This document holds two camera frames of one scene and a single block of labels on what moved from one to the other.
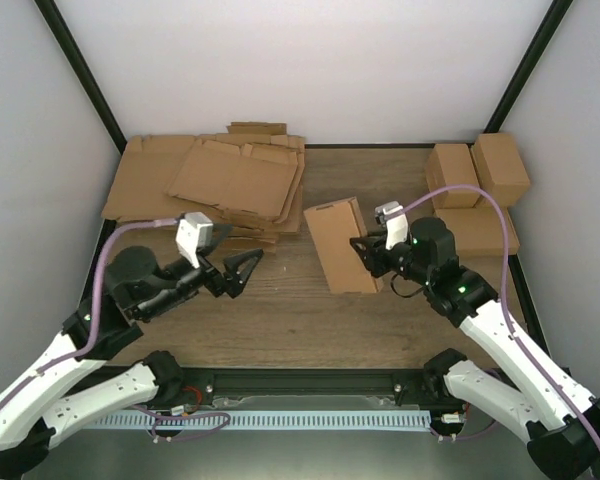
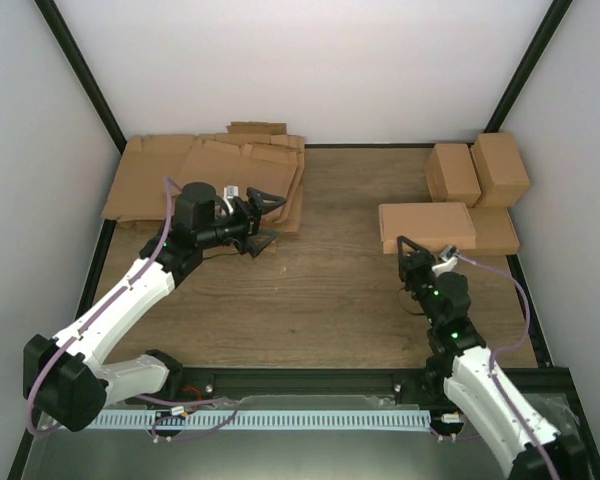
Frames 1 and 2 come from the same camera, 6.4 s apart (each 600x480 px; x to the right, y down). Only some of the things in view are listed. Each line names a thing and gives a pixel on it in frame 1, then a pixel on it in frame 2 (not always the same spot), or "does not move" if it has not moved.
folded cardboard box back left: x=450 y=164 does not move
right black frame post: x=529 y=65 does not move
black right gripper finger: x=361 y=244 to x=413 y=245
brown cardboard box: x=332 y=227 to x=434 y=225
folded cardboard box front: x=478 y=231 does not move
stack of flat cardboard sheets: x=250 y=179 does not move
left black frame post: x=79 y=64 does not move
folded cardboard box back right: x=499 y=169 does not move
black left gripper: x=233 y=282 to x=252 y=221
